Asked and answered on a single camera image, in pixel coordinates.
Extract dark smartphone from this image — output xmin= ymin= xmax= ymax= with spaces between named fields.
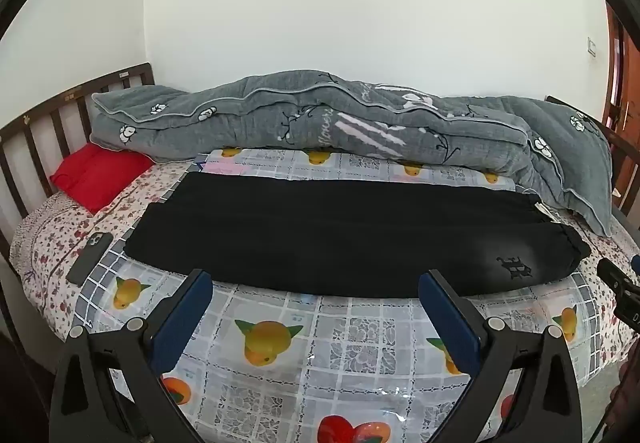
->
xmin=66 ymin=232 xmax=113 ymax=286

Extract black pants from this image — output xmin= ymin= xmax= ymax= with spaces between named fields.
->
xmin=123 ymin=172 xmax=592 ymax=299

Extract floral bed sheet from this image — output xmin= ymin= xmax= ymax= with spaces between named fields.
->
xmin=9 ymin=158 xmax=640 ymax=384

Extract grey flower print quilt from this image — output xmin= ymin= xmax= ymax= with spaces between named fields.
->
xmin=90 ymin=70 xmax=615 ymax=238

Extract red pillow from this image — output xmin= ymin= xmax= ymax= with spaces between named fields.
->
xmin=50 ymin=144 xmax=156 ymax=214

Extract brown wooden door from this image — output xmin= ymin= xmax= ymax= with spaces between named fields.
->
xmin=602 ymin=3 xmax=640 ymax=139

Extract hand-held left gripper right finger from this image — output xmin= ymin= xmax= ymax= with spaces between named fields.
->
xmin=418 ymin=269 xmax=584 ymax=443

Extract person's right forearm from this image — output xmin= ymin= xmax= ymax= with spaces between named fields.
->
xmin=590 ymin=337 xmax=640 ymax=443

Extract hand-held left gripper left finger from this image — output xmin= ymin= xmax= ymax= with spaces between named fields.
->
xmin=50 ymin=269 xmax=215 ymax=443

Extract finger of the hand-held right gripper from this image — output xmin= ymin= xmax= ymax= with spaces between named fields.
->
xmin=597 ymin=255 xmax=640 ymax=296

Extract fruit print plastic sheet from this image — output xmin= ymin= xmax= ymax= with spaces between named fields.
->
xmin=85 ymin=147 xmax=636 ymax=443

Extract dark wooden headboard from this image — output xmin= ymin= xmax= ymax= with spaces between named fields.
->
xmin=0 ymin=62 xmax=156 ymax=224

